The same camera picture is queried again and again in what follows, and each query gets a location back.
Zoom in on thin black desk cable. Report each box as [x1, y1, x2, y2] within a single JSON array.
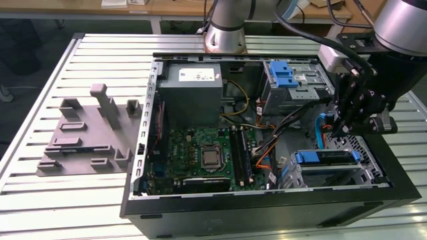
[[296, 4, 307, 25]]

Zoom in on grey power supply unit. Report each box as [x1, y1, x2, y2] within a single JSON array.
[[155, 62, 224, 129]]

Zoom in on black graphics card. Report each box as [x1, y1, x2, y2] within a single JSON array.
[[172, 176, 232, 195]]

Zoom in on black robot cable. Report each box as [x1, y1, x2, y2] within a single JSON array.
[[272, 0, 380, 77]]

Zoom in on brown cardboard piece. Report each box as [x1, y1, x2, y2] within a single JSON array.
[[308, 0, 345, 8]]

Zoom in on blue data wire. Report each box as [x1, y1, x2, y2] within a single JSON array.
[[313, 112, 335, 151]]

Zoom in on black wire bundle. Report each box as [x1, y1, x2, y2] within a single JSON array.
[[257, 102, 317, 157]]

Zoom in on black wrist mounting bracket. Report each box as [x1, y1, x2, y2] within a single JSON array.
[[333, 31, 393, 55]]

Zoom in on metal disk bay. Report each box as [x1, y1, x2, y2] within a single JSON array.
[[289, 148, 380, 189]]

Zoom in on black CPU socket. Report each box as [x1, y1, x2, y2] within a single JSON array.
[[197, 143, 224, 175]]

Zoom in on green motherboard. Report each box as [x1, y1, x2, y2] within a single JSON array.
[[145, 126, 269, 196]]

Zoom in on orange flat wire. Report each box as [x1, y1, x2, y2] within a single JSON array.
[[255, 152, 275, 169]]

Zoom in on blue drive latch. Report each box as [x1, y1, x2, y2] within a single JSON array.
[[269, 60, 300, 89]]

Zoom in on silver CPU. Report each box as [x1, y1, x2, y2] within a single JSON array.
[[201, 150, 221, 166]]

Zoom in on black PC case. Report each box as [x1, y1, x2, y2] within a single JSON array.
[[119, 51, 423, 239]]

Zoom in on grey parts rack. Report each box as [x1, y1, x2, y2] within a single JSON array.
[[33, 83, 145, 178]]

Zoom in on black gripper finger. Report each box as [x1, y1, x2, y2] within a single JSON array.
[[332, 72, 368, 138], [353, 113, 399, 136]]

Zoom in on white cylindrical object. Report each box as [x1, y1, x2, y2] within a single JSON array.
[[295, 0, 313, 16]]

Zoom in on yellow wire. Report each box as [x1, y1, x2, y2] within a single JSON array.
[[220, 79, 251, 117]]

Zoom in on white papers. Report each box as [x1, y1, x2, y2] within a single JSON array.
[[100, 0, 128, 9]]

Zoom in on black office chair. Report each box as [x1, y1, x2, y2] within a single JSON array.
[[0, 18, 44, 76]]

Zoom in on wooden desk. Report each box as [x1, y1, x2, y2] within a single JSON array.
[[52, 0, 355, 35]]

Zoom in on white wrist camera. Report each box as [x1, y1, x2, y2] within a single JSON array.
[[317, 44, 368, 74]]

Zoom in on black RAM slot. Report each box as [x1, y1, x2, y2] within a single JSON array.
[[228, 126, 247, 186]]

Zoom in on grey stand foot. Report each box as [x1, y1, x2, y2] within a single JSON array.
[[0, 84, 14, 103]]

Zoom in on metal optical drive cage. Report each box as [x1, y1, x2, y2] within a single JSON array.
[[259, 59, 337, 116]]

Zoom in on hard disk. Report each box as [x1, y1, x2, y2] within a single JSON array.
[[292, 149, 361, 168]]

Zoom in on thin red wire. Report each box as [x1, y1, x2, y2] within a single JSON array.
[[151, 101, 167, 156]]

